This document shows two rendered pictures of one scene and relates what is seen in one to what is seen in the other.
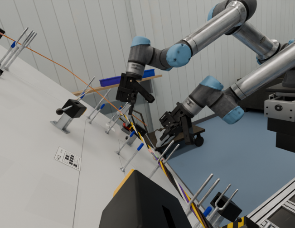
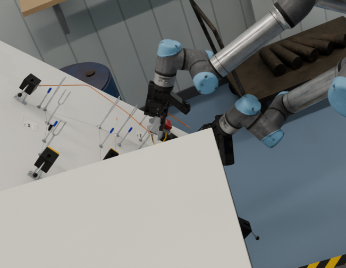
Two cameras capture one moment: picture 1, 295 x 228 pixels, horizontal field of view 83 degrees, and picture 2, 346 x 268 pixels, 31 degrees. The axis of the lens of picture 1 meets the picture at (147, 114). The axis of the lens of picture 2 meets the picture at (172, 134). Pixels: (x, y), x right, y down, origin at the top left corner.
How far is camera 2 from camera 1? 1.60 m
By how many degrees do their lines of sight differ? 26
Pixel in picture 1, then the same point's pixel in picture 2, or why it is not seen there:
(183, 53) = (208, 84)
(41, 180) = not seen: hidden behind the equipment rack
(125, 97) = (155, 112)
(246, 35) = (327, 7)
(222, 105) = (256, 131)
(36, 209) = not seen: hidden behind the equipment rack
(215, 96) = (247, 121)
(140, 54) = (168, 66)
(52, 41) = not seen: outside the picture
